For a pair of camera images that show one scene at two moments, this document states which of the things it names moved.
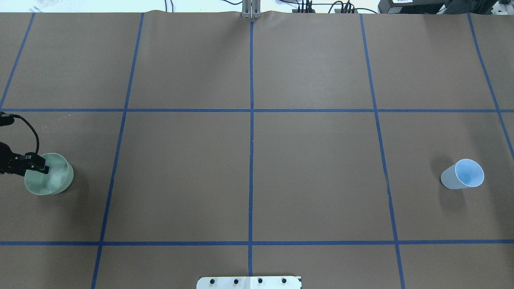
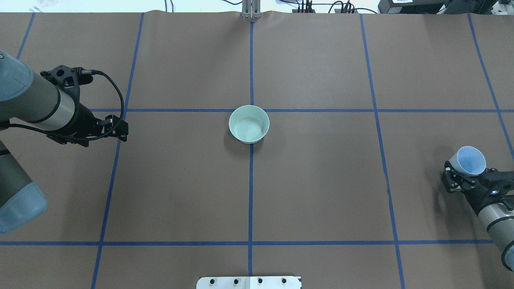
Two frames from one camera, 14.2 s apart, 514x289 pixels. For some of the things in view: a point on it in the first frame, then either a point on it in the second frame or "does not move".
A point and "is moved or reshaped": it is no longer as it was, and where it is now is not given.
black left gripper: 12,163 -> 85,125
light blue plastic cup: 466,173 is moved or reshaped
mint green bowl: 59,178 -> 249,124
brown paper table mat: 303,144 does not move
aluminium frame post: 251,9 does not move
